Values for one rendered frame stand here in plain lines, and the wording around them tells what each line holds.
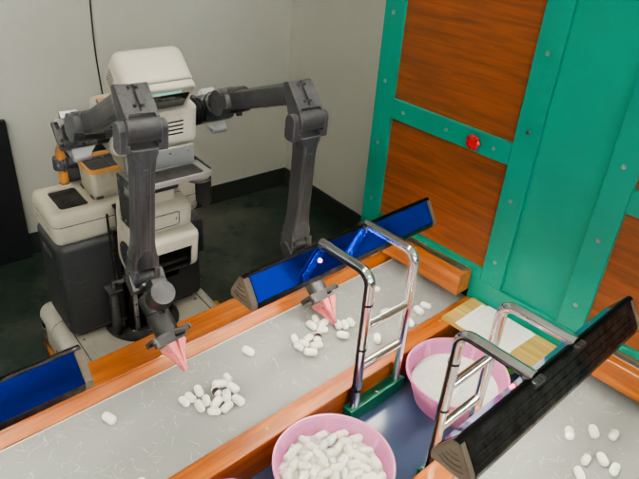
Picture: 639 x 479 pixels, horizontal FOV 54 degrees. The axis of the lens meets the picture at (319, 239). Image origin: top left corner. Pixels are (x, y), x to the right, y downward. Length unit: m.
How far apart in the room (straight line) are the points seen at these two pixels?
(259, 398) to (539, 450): 0.67
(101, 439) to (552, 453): 1.02
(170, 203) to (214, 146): 1.76
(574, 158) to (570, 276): 0.32
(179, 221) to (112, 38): 1.47
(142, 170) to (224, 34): 2.30
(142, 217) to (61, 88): 1.93
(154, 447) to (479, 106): 1.18
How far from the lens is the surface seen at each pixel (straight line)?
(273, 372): 1.64
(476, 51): 1.75
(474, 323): 1.83
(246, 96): 1.80
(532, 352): 1.80
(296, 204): 1.69
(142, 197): 1.44
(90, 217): 2.27
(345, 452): 1.50
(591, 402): 1.77
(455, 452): 1.06
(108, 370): 1.65
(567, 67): 1.62
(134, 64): 1.83
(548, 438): 1.63
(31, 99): 3.31
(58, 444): 1.55
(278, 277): 1.36
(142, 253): 1.51
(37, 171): 3.44
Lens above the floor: 1.87
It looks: 31 degrees down
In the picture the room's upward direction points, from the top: 4 degrees clockwise
